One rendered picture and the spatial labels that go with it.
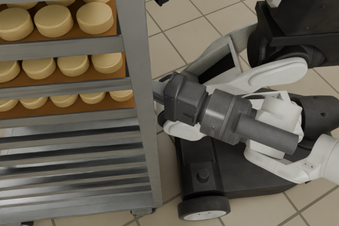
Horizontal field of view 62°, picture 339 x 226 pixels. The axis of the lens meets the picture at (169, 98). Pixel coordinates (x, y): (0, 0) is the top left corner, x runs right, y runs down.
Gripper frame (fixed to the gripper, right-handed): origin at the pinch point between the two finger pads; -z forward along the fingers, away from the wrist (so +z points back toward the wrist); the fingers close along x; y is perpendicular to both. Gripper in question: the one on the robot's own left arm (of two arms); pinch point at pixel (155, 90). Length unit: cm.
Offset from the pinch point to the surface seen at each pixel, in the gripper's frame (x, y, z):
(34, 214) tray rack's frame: -63, 29, -38
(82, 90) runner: 8.8, 10.1, -7.7
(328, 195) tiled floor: -78, -28, 65
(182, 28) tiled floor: -78, -96, -31
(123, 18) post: 25.4, 8.3, 1.4
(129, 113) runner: 0.4, 6.8, -2.0
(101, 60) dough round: 10.4, 4.4, -7.2
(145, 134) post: -3.1, 8.2, 1.6
